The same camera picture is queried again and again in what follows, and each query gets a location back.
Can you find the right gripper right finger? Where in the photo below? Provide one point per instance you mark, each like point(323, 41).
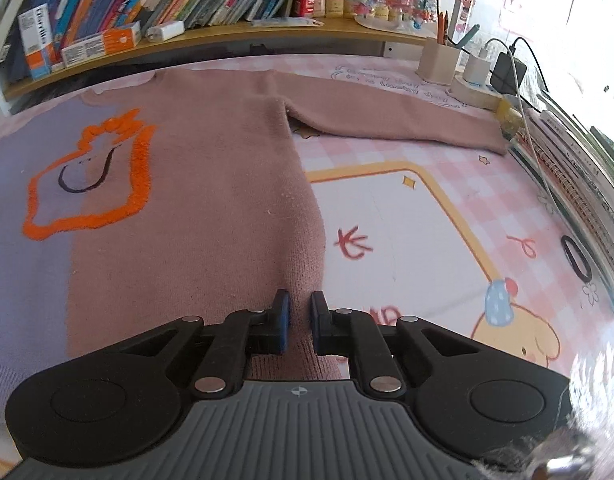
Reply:
point(355, 336)

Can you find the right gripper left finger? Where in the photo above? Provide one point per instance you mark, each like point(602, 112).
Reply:
point(230, 346)

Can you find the purple and pink sweater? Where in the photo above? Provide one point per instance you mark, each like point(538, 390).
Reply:
point(125, 209)

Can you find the pink checkered table mat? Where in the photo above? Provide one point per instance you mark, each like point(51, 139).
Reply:
point(464, 238)

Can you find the white power strip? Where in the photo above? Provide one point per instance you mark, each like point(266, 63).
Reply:
point(470, 86)

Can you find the beige pen holder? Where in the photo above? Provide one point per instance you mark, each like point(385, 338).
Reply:
point(438, 61)

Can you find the stack of books right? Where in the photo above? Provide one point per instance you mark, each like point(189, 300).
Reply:
point(574, 166)

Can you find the black power adapter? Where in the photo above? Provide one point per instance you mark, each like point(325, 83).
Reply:
point(507, 74)

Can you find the white charger block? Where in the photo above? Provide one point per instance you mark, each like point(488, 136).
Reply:
point(166, 31)

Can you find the orange white medicine box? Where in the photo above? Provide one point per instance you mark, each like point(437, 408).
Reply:
point(111, 41)

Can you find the tall white orange box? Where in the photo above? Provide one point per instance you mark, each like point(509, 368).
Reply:
point(37, 40)

